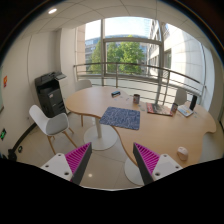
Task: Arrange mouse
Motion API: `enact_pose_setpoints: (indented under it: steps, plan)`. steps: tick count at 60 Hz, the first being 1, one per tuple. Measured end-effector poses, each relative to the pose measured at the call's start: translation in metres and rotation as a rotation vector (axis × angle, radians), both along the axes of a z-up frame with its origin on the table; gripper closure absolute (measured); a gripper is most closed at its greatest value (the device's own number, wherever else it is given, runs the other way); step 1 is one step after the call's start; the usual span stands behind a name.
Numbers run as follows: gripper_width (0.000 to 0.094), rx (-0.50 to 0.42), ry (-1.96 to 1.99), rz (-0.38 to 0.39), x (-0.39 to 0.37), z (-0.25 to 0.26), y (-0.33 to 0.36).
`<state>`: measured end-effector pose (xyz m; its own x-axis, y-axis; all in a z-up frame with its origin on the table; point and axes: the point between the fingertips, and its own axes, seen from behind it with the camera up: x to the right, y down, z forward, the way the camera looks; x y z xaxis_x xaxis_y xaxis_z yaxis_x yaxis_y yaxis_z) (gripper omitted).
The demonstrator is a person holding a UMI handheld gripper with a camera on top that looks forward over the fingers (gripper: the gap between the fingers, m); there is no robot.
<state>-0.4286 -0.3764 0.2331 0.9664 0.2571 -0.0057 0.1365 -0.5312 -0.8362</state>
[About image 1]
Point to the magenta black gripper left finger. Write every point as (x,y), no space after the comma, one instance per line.
(70,166)

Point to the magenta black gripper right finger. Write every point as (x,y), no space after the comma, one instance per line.
(153,166)

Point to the white computer mouse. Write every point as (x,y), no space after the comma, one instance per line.
(182,153)

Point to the blue patterned mouse pad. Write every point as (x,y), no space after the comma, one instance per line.
(123,118)

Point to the white chair with wooden legs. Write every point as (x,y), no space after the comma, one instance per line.
(50,126)

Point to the wooden curved table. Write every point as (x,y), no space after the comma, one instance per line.
(162,134)

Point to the patterned cup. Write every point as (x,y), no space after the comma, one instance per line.
(174,107)

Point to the blue white book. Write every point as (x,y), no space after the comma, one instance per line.
(184,110)

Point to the dark mug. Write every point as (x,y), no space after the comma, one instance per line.
(136,98)

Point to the green exit sign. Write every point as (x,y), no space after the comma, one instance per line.
(3,134)

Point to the black upright device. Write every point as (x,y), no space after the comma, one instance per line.
(193,102)

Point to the white chair at right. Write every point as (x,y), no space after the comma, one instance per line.
(181,96)

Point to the black office printer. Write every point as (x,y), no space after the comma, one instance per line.
(49,94)

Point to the small black teal box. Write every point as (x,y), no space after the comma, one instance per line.
(115,93)

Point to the white chair behind table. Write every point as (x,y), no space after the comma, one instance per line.
(82,84)

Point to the metal window railing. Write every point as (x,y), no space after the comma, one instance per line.
(153,83)

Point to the round ceiling light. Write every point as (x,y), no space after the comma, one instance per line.
(51,11)

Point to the orange wall sign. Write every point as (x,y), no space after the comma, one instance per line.
(5,81)

